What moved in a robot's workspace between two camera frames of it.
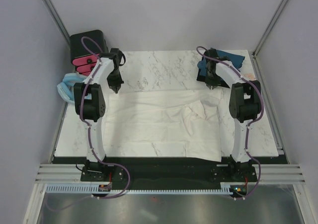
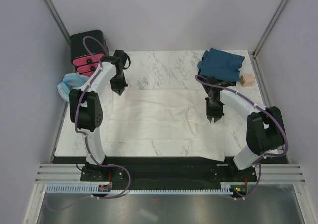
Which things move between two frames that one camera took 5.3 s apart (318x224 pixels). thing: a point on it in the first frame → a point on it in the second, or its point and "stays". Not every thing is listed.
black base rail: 121,171 stays
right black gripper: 210,83 → 210,113
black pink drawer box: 86,46 stays
